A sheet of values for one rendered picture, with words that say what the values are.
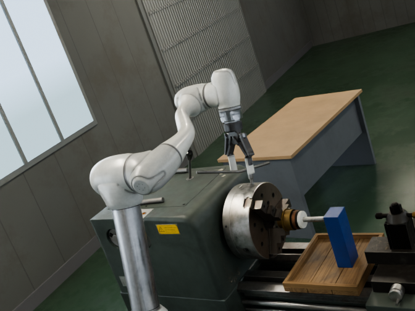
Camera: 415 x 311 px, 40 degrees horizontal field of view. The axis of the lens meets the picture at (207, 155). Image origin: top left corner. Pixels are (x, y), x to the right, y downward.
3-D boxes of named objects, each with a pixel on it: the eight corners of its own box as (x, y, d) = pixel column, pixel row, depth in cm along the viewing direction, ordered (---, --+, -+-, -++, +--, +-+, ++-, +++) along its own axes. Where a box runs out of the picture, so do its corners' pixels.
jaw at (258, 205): (257, 222, 229) (243, 208, 222) (260, 211, 232) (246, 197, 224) (281, 221, 223) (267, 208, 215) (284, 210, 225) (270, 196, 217)
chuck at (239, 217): (238, 270, 226) (222, 195, 221) (275, 242, 251) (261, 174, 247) (257, 271, 220) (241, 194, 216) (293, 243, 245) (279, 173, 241)
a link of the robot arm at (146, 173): (173, 138, 185) (142, 142, 193) (144, 169, 172) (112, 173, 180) (188, 171, 190) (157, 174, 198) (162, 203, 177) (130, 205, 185)
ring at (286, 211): (272, 216, 223) (293, 215, 217) (281, 203, 230) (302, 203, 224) (278, 236, 226) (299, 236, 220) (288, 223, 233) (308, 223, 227)
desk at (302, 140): (380, 161, 510) (361, 89, 488) (317, 240, 419) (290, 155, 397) (314, 164, 554) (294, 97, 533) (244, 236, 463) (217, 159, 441)
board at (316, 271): (285, 291, 219) (281, 282, 218) (317, 240, 246) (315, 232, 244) (359, 296, 201) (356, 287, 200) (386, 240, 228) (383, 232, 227)
